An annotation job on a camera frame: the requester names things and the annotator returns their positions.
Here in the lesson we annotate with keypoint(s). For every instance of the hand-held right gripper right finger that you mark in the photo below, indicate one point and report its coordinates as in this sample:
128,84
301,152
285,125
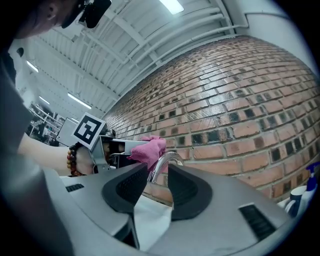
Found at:
220,215

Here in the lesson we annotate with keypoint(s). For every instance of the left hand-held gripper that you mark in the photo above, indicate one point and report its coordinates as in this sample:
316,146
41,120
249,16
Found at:
88,130

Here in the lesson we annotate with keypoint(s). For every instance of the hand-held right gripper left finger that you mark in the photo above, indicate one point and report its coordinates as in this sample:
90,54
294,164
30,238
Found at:
95,190

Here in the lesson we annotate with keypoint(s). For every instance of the pink cloth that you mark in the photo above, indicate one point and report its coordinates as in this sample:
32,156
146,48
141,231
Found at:
150,150

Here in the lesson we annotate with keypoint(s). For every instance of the chrome faucet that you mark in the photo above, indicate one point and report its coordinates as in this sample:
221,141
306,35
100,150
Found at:
162,160

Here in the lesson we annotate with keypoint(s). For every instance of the person's left forearm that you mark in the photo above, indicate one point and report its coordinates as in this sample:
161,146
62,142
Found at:
45,155

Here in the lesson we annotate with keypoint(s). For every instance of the person's left hand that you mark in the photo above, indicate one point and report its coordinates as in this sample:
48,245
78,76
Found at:
85,161

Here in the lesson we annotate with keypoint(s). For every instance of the white board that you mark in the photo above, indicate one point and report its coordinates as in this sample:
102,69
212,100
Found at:
65,132

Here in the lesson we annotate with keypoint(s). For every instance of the white ceramic sink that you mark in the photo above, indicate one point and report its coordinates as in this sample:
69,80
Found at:
152,220

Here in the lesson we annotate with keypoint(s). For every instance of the ceiling light panel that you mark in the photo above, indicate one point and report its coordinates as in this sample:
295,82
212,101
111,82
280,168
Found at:
171,5
79,100
32,66
44,100

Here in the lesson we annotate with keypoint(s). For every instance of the person's grey shirt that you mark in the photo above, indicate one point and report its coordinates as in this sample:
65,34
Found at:
15,150

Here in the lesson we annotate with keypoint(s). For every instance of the white bottle with blue pump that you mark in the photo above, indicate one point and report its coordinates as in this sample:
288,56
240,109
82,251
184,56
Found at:
312,182

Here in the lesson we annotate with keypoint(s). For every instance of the person's head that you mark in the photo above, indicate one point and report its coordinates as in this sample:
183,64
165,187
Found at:
37,17

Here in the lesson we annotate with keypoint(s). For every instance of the black head-mounted camera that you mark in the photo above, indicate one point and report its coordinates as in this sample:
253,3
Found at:
93,11

